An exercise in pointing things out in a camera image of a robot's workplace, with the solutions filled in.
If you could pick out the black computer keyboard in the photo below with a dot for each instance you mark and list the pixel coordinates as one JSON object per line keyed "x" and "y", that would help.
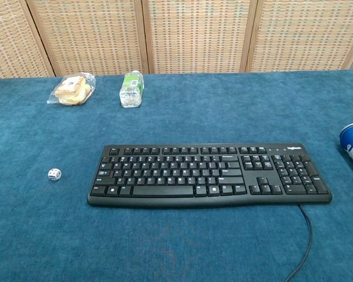
{"x": 211, "y": 176}

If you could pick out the clear plastic water bottle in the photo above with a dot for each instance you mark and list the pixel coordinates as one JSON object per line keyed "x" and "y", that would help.
{"x": 131, "y": 89}

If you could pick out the blue tablecloth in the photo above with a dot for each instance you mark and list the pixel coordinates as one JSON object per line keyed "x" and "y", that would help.
{"x": 176, "y": 235}

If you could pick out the woven folding screen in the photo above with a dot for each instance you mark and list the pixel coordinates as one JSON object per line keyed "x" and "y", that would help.
{"x": 176, "y": 35}

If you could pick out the bagged bread slices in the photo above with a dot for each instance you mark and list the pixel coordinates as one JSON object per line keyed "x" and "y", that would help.
{"x": 72, "y": 90}

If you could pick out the white dice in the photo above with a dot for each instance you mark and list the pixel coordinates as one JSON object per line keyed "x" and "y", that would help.
{"x": 54, "y": 174}

